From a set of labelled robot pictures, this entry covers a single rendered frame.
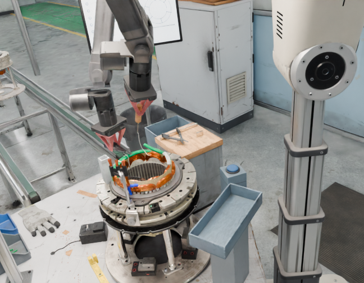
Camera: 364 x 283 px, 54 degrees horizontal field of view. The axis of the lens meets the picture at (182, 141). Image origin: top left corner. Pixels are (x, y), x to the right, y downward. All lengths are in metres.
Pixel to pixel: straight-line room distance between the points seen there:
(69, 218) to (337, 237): 1.66
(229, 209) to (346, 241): 1.49
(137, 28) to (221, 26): 2.50
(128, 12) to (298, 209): 0.80
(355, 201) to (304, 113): 1.83
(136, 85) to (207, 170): 0.58
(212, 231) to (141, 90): 0.44
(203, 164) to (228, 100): 2.17
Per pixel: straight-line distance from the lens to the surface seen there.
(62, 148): 3.16
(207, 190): 1.46
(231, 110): 3.61
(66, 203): 1.70
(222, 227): 1.06
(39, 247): 1.54
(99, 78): 1.09
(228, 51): 3.39
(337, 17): 0.90
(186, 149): 1.34
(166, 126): 1.59
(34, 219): 1.64
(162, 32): 2.08
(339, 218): 2.67
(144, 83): 0.94
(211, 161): 1.40
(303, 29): 0.90
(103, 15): 1.13
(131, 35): 0.82
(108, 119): 1.14
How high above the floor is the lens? 1.75
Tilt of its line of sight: 30 degrees down
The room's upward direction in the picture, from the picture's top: 7 degrees counter-clockwise
